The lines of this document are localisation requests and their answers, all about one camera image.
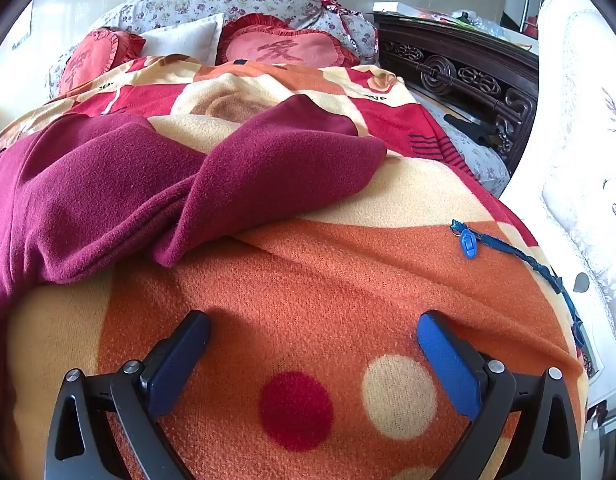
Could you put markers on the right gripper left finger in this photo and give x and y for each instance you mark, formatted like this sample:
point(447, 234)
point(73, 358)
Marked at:
point(80, 442)

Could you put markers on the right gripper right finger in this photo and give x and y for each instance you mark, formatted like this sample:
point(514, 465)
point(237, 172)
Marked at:
point(544, 444)

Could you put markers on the maroon fleece garment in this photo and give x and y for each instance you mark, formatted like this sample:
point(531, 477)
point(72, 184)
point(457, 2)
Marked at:
point(88, 191)

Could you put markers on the orange red patterned blanket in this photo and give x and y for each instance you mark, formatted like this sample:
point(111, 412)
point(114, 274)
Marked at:
point(312, 369)

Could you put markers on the floral bed sheet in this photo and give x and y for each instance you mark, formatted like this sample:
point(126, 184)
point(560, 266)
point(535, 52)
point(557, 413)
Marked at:
point(488, 167)

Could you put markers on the dark carved wooden headboard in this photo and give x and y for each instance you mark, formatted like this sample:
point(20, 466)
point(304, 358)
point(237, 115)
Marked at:
point(492, 82)

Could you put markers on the small red heart cushion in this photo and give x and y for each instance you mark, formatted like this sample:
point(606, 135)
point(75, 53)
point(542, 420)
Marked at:
point(101, 50)

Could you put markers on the white embroidered quilt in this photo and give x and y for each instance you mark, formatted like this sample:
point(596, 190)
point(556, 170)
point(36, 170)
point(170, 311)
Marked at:
point(578, 74)

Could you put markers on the white pillow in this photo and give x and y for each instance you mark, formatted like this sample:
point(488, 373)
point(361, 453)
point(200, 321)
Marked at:
point(198, 39)

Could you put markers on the large red heart cushion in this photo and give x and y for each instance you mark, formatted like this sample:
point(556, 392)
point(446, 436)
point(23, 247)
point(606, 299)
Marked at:
point(266, 39)

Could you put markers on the floral bolster pillow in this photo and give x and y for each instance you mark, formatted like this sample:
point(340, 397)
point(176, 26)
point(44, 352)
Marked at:
point(348, 26)

